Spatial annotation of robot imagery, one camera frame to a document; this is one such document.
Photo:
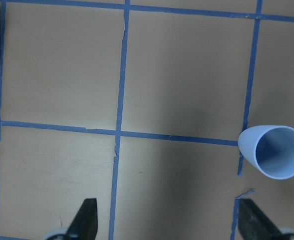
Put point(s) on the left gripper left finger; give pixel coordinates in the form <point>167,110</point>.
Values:
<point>85,224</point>

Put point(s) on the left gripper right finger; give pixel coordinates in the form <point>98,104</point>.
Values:
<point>253,224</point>

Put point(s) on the light blue plastic cup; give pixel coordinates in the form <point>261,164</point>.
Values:
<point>270,149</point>

